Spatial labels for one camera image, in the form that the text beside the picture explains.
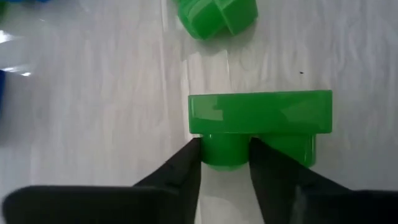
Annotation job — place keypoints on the long green toy block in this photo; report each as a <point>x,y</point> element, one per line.
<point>214,18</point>

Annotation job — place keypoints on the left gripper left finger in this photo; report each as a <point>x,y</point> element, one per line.
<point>140,202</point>

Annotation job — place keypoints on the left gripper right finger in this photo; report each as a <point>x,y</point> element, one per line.
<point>311,202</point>

